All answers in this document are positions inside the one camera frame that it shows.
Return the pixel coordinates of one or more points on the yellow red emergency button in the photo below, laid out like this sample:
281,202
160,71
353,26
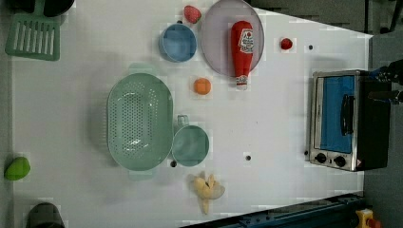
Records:
366,219

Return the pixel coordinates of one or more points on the blue cup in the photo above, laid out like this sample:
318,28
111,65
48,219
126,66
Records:
178,43

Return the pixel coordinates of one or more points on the blue metal frame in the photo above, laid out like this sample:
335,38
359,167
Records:
334,212

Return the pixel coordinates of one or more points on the pink strawberry toy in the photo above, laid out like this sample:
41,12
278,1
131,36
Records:
192,14

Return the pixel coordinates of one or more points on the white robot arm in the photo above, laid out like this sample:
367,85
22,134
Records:
391,74

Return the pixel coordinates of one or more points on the green pepper toy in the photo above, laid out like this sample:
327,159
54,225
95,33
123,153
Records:
18,169

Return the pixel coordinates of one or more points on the green cup with handle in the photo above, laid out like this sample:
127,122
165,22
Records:
190,144

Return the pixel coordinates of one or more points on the red ketchup bottle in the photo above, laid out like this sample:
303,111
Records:
242,46

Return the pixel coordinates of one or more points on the black round object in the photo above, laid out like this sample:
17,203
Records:
52,8

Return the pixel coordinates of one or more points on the dark round object bottom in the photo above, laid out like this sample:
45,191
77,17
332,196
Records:
45,215

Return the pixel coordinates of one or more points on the round grey plate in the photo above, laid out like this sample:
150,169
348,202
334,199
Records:
216,29

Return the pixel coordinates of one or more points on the peeled banana toy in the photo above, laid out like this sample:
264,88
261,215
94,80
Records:
207,190

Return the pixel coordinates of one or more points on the green oval colander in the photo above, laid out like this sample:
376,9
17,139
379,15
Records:
140,122

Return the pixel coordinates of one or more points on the silver toaster oven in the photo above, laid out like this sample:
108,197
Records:
349,130

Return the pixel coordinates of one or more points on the orange toy fruit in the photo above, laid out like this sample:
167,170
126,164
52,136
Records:
202,86

